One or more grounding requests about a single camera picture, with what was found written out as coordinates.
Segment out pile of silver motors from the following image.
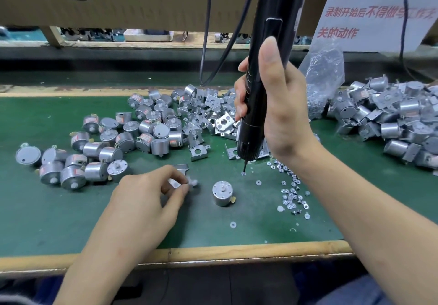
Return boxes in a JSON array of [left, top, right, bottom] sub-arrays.
[[15, 91, 186, 191]]

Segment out silver round motor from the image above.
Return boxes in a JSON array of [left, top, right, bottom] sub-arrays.
[[211, 181, 237, 208]]

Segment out person's left hand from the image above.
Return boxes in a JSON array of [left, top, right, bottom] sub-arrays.
[[103, 164, 191, 256]]

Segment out brown back panel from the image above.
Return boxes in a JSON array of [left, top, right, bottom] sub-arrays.
[[0, 0, 336, 32]]

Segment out black hanging cable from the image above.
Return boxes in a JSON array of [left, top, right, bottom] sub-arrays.
[[200, 0, 213, 86], [205, 0, 261, 86]]

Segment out grey blue trousers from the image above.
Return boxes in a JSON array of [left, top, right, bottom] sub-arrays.
[[318, 274, 412, 305]]

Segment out person's right hand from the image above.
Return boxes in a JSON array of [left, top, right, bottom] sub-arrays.
[[234, 36, 321, 167]]

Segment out black electric screwdriver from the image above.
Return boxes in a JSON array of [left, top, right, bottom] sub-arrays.
[[236, 0, 309, 174]]

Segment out green bench mat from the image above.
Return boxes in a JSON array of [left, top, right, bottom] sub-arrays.
[[0, 95, 438, 256]]

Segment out pile of assembled motors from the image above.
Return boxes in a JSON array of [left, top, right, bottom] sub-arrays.
[[327, 74, 438, 172]]

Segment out small clear plastic bag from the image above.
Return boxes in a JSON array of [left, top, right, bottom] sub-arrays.
[[301, 41, 345, 119]]

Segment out white paper sign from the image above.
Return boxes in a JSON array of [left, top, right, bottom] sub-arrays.
[[311, 0, 438, 52]]

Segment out scatter of small silver screws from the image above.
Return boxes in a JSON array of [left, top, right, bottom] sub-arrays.
[[229, 158, 312, 232]]

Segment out person's left forearm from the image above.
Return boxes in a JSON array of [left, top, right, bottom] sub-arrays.
[[53, 236, 158, 305]]

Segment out person's right forearm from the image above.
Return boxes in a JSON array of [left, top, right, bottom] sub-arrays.
[[291, 144, 438, 305]]

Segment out pile of metal brackets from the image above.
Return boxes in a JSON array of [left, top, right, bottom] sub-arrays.
[[128, 84, 271, 162]]

